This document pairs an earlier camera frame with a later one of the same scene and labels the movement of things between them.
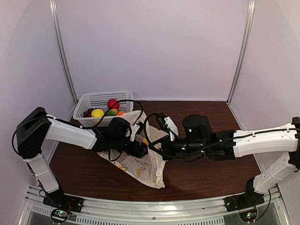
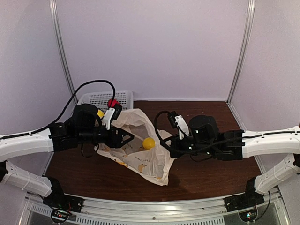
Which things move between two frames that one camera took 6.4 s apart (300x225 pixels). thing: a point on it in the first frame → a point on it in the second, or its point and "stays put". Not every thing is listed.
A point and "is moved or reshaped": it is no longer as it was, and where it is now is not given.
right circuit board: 248,216 stays put
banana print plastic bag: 150,169 is moved or reshaped
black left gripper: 138,153 → 115,141
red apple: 111,101 stays put
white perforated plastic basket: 99,100 stays put
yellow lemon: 97,113 stays put
